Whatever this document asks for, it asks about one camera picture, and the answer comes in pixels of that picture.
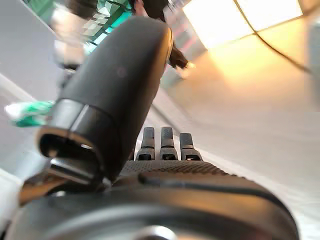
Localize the tall teal green drink can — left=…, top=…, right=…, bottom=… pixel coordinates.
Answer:
left=4, top=99, right=56, bottom=128

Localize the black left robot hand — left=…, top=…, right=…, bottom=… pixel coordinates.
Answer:
left=4, top=15, right=301, bottom=240

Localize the person in dark clothes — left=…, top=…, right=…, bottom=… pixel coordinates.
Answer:
left=129, top=0, right=191, bottom=72

